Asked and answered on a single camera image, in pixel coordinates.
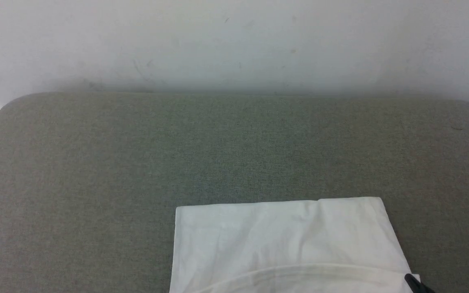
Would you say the grey fabric sofa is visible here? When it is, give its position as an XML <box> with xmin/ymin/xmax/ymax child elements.
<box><xmin>0</xmin><ymin>92</ymin><xmax>469</xmax><ymax>293</ymax></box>

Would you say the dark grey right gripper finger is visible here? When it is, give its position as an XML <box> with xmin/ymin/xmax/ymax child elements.
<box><xmin>404</xmin><ymin>273</ymin><xmax>436</xmax><ymax>293</ymax></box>

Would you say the white and black raglan shirt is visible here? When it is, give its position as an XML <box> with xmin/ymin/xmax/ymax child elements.
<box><xmin>169</xmin><ymin>197</ymin><xmax>421</xmax><ymax>293</ymax></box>

